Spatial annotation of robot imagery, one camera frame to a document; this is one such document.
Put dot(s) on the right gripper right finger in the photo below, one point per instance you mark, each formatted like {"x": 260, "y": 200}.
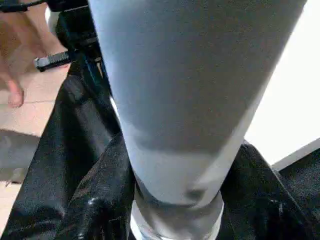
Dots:
{"x": 272, "y": 210}

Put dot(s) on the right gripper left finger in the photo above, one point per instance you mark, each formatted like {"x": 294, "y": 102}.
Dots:
{"x": 102, "y": 205}

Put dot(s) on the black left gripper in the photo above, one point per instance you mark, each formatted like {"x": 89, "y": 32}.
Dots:
{"x": 80, "y": 35}

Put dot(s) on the white plastic table top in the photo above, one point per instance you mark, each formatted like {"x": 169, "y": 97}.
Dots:
{"x": 295, "y": 110}

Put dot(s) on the white plastic table leg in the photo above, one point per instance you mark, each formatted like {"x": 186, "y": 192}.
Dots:
{"x": 190, "y": 90}

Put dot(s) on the black work mat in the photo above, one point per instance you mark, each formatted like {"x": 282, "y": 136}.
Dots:
{"x": 60, "y": 165}

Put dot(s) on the person bare foot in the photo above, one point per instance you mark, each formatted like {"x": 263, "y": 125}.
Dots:
{"x": 12, "y": 90}

